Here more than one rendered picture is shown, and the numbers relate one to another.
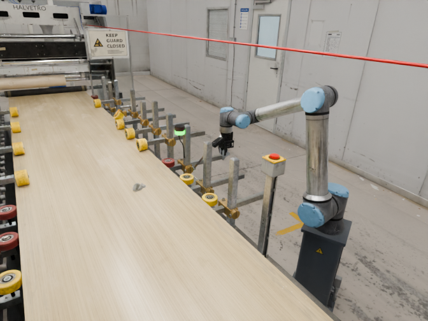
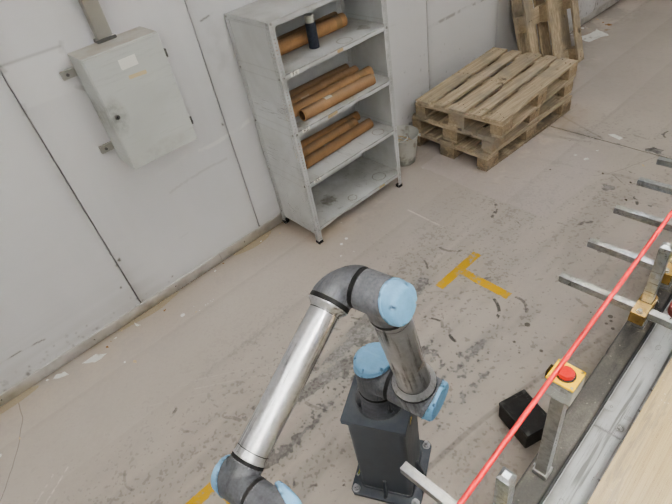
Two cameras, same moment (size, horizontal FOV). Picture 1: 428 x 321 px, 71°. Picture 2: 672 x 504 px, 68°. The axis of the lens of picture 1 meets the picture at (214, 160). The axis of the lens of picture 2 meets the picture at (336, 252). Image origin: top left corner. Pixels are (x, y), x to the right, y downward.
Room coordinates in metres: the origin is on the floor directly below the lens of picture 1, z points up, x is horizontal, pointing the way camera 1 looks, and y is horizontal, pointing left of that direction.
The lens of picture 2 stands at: (1.64, 0.38, 2.34)
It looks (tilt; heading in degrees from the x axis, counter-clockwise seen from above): 41 degrees down; 265
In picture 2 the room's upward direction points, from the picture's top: 12 degrees counter-clockwise
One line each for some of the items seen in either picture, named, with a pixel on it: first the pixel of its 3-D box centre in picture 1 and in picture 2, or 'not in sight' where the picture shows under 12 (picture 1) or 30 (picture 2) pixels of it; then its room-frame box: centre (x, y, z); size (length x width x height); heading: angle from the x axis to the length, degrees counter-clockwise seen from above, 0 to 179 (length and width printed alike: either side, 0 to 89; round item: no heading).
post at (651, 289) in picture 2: not in sight; (649, 294); (0.49, -0.65, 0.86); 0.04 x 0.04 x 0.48; 33
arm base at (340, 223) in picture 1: (328, 218); (378, 390); (1.51, -0.71, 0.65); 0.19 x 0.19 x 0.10
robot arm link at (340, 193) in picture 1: (332, 199); (377, 370); (1.50, -0.71, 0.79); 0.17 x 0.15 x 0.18; 132
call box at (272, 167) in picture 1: (273, 165); (563, 383); (1.11, -0.24, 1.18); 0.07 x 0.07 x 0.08; 33
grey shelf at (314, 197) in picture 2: not in sight; (327, 113); (1.25, -2.86, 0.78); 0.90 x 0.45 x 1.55; 30
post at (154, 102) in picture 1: (156, 131); not in sight; (2.16, 0.45, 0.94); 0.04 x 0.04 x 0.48; 33
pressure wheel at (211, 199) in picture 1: (209, 205); not in sight; (1.29, 0.01, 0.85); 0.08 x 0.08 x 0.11
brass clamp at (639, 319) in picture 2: not in sight; (643, 307); (0.51, -0.64, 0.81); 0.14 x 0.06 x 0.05; 33
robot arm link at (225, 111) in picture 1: (227, 116); not in sight; (1.95, -0.08, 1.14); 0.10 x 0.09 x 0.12; 42
